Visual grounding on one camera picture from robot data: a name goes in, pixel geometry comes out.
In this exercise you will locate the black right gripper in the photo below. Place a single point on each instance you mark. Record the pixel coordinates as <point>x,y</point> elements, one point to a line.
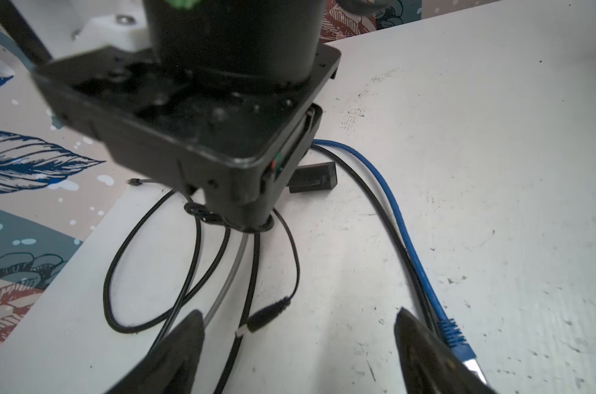
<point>240,149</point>

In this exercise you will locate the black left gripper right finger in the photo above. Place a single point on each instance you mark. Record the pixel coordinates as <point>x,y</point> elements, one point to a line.
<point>427,365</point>

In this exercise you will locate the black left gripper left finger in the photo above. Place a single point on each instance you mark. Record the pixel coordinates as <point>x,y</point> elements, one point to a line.
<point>171,366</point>

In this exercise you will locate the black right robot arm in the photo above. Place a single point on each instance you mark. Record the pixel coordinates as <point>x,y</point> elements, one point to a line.
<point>243,46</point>

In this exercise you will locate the small black adapter block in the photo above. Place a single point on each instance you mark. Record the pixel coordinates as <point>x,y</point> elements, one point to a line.
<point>313,177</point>

